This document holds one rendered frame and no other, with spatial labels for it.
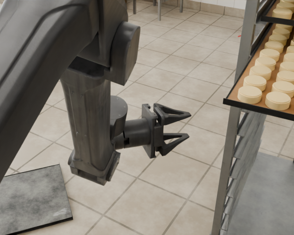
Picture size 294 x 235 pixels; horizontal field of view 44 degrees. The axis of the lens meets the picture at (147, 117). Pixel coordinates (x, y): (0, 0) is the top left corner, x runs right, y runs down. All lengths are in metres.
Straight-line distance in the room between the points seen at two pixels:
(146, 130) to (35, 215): 1.20
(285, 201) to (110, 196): 0.83
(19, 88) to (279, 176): 1.72
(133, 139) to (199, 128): 1.65
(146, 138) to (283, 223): 1.05
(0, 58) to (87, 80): 0.16
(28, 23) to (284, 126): 2.33
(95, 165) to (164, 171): 1.42
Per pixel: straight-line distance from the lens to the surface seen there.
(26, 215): 1.87
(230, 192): 1.37
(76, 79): 0.41
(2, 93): 0.24
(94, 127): 0.50
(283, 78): 0.90
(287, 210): 1.74
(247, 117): 1.27
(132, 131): 0.73
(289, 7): 1.10
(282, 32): 1.18
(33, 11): 0.27
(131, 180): 1.97
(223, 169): 1.29
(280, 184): 1.85
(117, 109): 0.67
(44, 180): 2.02
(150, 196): 1.89
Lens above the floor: 1.37
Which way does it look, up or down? 34 degrees down
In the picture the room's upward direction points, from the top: straight up
